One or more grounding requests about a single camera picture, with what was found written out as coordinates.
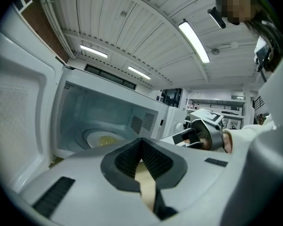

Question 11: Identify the dark window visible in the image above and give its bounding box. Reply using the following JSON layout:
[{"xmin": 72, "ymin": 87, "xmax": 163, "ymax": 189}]
[{"xmin": 84, "ymin": 64, "xmax": 137, "ymax": 90}]

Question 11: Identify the person's head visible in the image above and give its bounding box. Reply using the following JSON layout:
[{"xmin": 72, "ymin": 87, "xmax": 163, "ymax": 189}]
[{"xmin": 214, "ymin": 0, "xmax": 262, "ymax": 25}]

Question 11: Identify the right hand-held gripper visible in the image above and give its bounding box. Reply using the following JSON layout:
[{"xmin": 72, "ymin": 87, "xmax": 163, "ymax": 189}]
[{"xmin": 172, "ymin": 108, "xmax": 225, "ymax": 151}]

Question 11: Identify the person's right forearm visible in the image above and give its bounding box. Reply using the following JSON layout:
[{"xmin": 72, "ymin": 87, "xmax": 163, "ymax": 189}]
[{"xmin": 223, "ymin": 123, "xmax": 278, "ymax": 154}]

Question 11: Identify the long ceiling light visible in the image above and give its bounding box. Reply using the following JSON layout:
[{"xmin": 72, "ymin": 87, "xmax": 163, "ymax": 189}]
[
  {"xmin": 127, "ymin": 65, "xmax": 152, "ymax": 80},
  {"xmin": 79, "ymin": 44, "xmax": 108, "ymax": 59},
  {"xmin": 178, "ymin": 19, "xmax": 211, "ymax": 64}
]

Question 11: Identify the yellow-green food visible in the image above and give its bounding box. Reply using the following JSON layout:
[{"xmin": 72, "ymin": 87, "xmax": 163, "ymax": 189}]
[{"xmin": 99, "ymin": 135, "xmax": 120, "ymax": 147}]

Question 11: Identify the white round plate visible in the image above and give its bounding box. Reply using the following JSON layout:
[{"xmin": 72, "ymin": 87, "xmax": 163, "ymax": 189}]
[{"xmin": 86, "ymin": 130, "xmax": 131, "ymax": 149}]

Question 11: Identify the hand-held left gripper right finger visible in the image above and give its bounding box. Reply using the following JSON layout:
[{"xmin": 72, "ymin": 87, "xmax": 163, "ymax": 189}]
[{"xmin": 141, "ymin": 137, "xmax": 248, "ymax": 226}]

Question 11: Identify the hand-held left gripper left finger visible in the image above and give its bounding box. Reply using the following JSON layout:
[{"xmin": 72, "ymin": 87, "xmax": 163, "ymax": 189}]
[{"xmin": 21, "ymin": 137, "xmax": 161, "ymax": 226}]

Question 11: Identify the white microwave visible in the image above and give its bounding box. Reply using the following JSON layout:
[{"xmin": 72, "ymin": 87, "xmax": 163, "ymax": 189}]
[{"xmin": 0, "ymin": 0, "xmax": 192, "ymax": 193}]

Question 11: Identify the white storage shelving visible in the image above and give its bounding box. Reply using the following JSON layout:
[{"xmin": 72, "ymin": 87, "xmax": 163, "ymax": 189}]
[{"xmin": 186, "ymin": 97, "xmax": 248, "ymax": 129}]

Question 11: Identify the black head-worn device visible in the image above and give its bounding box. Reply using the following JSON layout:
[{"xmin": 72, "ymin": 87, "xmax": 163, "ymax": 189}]
[{"xmin": 207, "ymin": 7, "xmax": 227, "ymax": 29}]

